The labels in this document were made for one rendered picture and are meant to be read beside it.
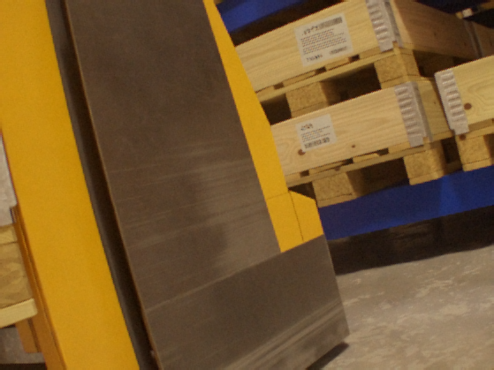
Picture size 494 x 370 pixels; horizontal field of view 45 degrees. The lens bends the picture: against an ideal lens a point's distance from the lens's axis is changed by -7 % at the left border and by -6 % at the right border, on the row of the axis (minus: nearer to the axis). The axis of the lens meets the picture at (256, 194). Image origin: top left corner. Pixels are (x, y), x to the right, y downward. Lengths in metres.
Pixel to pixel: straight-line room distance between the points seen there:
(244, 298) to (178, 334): 0.19
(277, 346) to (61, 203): 0.51
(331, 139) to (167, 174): 1.29
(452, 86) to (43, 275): 1.54
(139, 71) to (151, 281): 0.35
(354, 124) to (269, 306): 1.15
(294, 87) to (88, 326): 1.57
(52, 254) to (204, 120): 0.40
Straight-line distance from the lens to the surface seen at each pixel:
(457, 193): 2.21
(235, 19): 2.58
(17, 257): 0.84
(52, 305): 0.93
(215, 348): 1.08
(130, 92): 1.05
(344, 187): 2.28
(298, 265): 1.31
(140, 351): 1.04
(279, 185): 1.31
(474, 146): 2.11
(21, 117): 0.96
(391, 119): 2.18
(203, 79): 1.21
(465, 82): 2.11
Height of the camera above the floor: 0.40
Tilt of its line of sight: level
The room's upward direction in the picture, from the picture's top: 15 degrees counter-clockwise
